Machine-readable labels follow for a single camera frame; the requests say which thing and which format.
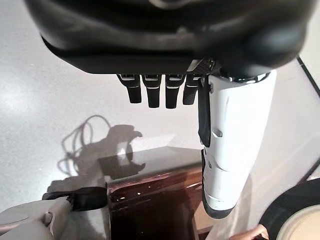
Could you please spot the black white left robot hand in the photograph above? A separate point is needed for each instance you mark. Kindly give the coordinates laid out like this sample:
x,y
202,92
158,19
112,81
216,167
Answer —
x,y
160,37

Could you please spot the round washing machine door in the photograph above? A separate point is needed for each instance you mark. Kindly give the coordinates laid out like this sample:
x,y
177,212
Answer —
x,y
280,207

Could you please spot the brown acrylic stool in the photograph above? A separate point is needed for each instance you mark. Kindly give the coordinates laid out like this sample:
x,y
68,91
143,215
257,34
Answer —
x,y
155,200

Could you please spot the wicker laundry basket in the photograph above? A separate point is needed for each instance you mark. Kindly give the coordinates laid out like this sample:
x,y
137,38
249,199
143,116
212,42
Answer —
x,y
250,233

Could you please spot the silver left robot leg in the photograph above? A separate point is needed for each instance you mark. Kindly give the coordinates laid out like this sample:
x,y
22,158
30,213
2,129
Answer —
x,y
37,220

